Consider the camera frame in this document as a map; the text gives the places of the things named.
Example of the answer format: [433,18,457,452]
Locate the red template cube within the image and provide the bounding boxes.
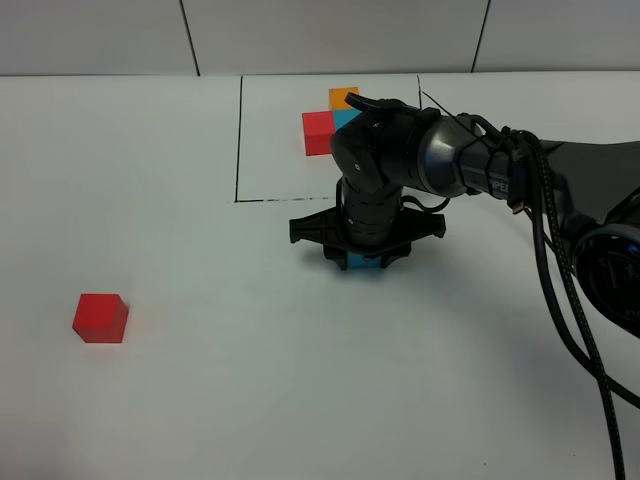
[302,111,336,156]

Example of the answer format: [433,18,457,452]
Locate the blue template cube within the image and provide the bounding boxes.
[332,108,360,131]

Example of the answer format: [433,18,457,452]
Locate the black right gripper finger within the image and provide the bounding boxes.
[380,244,411,268]
[323,245,347,270]

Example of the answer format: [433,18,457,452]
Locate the black braided cable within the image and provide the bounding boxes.
[519,130,640,480]

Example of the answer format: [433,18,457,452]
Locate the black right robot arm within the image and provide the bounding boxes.
[289,94,639,334]

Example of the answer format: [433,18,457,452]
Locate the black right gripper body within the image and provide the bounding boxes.
[289,207,446,255]

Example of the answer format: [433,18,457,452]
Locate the orange template cube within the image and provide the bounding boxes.
[328,87,359,111]

